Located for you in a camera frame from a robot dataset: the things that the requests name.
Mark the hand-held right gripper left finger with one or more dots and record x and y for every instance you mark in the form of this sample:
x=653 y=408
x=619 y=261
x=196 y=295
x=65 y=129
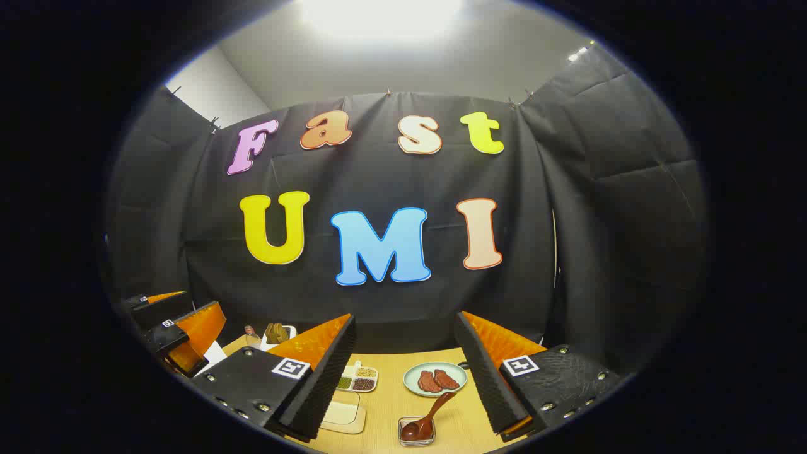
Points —
x=328 y=372

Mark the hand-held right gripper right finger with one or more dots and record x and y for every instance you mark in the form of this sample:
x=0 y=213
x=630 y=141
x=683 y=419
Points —
x=482 y=372

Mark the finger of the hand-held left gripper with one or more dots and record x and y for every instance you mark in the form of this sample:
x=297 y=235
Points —
x=157 y=312
x=167 y=337

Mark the clear box of rice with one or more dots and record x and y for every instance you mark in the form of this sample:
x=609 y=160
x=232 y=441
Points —
x=343 y=413

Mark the brown wooden spoon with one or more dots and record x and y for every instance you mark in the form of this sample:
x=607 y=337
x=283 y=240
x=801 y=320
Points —
x=429 y=416

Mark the white divided grain dish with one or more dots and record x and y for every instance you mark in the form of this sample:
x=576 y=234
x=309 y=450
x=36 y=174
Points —
x=360 y=378

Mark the white toaster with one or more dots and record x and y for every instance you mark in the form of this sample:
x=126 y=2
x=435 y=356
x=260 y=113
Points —
x=290 y=331

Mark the brown bread slices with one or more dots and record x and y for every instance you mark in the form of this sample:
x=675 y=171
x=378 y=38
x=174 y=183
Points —
x=276 y=333

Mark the pale green plate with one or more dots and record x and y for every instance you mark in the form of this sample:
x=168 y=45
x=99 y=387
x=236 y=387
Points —
x=413 y=372

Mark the clear plastic bottle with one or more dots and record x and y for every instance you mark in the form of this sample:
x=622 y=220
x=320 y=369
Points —
x=251 y=337

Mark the ceiling light panel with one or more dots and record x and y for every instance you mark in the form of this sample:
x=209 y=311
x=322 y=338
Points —
x=378 y=16
x=580 y=53

